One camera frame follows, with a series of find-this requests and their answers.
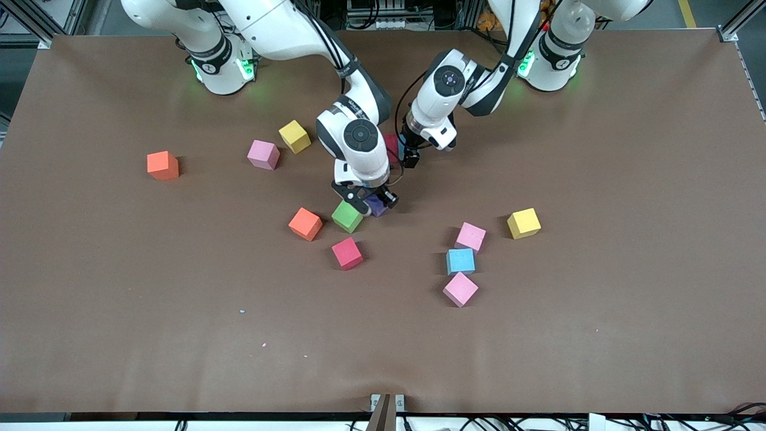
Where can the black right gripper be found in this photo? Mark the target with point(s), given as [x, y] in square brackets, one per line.
[383, 195]

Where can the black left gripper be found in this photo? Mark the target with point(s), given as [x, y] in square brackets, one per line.
[411, 154]

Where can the purple foam cube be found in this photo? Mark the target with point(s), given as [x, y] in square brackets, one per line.
[377, 211]

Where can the red foam cube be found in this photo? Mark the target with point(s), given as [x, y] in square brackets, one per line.
[394, 146]
[347, 253]

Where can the green foam cube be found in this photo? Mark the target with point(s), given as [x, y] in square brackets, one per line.
[348, 220]

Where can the orange foam cube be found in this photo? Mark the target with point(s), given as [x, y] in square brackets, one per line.
[305, 224]
[163, 166]

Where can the pink foam cube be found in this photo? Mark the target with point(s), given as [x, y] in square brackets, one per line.
[460, 290]
[263, 154]
[470, 236]

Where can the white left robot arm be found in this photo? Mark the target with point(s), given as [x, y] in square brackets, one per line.
[431, 114]

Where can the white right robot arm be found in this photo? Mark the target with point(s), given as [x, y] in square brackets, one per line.
[365, 161]

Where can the yellow foam cube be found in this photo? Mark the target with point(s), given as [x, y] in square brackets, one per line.
[523, 223]
[295, 136]

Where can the white equipment box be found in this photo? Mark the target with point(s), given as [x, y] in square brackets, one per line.
[389, 24]

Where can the orange plastic items pile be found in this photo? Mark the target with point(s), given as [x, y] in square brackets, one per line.
[488, 23]

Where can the brown table mat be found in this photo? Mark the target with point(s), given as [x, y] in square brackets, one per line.
[179, 359]

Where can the grey metal bracket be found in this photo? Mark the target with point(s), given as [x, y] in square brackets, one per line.
[401, 402]

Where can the dark camera mount post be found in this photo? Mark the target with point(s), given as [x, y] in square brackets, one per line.
[383, 419]

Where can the aluminium table edge rail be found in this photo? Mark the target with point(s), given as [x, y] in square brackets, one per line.
[751, 82]

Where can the aluminium frame profile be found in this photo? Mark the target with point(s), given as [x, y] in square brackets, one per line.
[739, 23]
[33, 27]

